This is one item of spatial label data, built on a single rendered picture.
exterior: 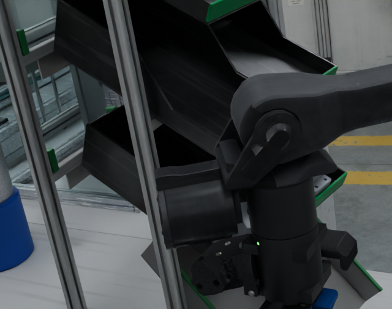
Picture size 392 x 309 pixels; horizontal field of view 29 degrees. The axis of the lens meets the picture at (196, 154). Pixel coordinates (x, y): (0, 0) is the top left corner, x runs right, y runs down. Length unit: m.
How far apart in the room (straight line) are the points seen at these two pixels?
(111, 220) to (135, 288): 0.32
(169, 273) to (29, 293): 0.74
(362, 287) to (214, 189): 0.63
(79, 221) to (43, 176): 0.91
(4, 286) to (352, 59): 3.45
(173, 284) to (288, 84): 0.42
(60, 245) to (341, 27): 3.87
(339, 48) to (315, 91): 4.23
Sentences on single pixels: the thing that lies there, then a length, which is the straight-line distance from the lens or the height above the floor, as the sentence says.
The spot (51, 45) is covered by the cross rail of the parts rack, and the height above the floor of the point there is 1.47.
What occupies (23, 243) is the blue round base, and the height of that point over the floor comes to 0.90.
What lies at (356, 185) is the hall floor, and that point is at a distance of 3.76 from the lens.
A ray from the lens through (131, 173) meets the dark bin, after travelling 0.96.
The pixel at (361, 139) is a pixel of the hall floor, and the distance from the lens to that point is 4.26.
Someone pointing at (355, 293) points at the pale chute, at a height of 1.00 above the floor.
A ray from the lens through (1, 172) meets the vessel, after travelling 1.72.
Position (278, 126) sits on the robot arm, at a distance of 0.58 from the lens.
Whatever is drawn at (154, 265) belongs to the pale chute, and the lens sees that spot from 1.02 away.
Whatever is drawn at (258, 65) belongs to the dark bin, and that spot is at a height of 1.38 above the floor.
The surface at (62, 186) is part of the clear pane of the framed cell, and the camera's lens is 2.00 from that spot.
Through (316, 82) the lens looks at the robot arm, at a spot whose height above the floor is 1.50.
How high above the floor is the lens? 1.70
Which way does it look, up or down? 23 degrees down
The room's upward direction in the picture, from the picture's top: 10 degrees counter-clockwise
